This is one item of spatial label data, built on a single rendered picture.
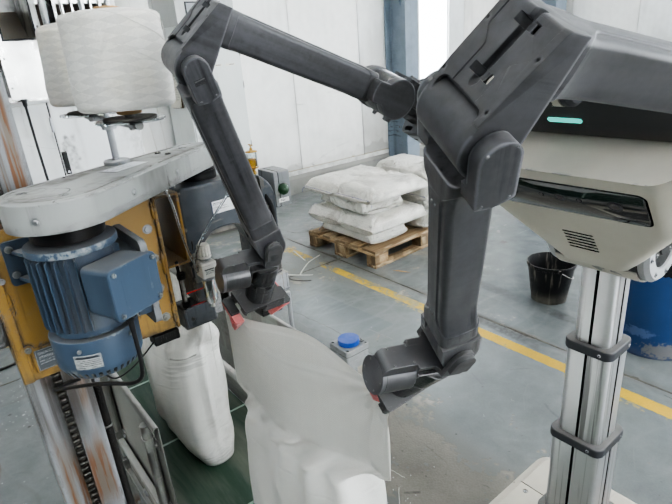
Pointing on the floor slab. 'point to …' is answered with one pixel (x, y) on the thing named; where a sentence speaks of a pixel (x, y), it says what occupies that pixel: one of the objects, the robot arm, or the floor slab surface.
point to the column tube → (62, 460)
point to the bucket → (549, 278)
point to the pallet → (378, 255)
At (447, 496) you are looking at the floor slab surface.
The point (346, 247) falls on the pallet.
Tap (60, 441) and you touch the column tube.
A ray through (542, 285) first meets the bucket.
